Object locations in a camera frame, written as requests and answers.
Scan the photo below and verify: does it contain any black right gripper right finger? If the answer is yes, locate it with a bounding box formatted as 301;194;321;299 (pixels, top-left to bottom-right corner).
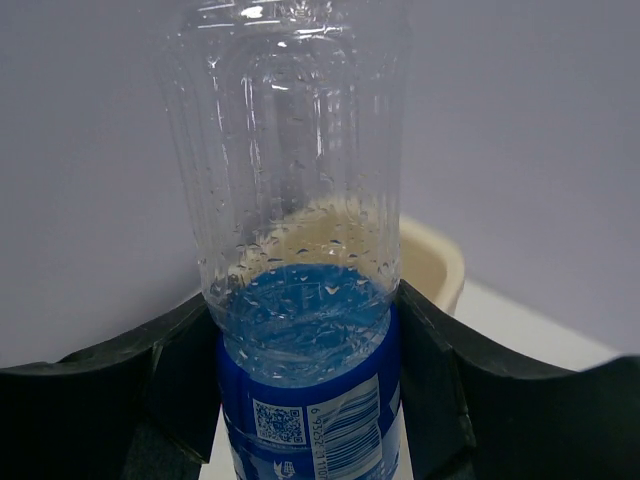
395;283;639;479

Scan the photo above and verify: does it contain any blue label clear bottle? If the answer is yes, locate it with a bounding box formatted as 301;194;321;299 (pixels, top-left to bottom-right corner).
158;1;411;479

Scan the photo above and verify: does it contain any beige plastic bin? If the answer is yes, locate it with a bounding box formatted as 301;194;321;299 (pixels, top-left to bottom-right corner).
269;196;465;315

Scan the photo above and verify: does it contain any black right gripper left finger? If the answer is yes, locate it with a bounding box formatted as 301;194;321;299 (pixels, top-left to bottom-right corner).
1;295;220;479

